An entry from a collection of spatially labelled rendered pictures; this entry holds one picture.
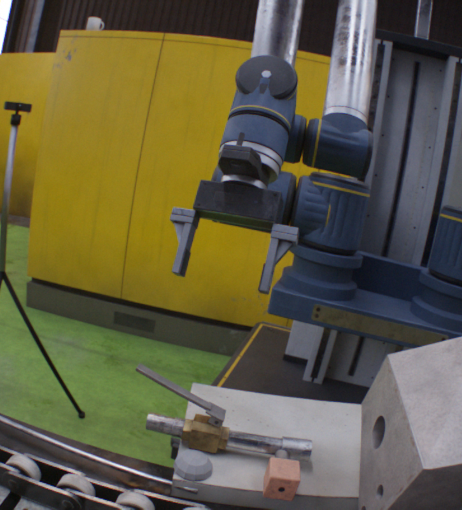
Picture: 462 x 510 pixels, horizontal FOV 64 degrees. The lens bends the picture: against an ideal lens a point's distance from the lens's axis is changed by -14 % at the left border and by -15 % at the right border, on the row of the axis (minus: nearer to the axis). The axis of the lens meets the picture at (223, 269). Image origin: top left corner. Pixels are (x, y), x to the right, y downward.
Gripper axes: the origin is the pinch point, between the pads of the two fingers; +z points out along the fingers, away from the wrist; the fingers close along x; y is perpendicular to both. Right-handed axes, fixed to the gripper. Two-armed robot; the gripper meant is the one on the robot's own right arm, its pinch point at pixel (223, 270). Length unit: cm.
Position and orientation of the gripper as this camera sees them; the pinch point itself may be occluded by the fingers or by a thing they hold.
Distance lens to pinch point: 64.6
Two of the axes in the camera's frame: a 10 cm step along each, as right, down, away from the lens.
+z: -2.4, 9.6, -1.8
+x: -9.5, -1.9, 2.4
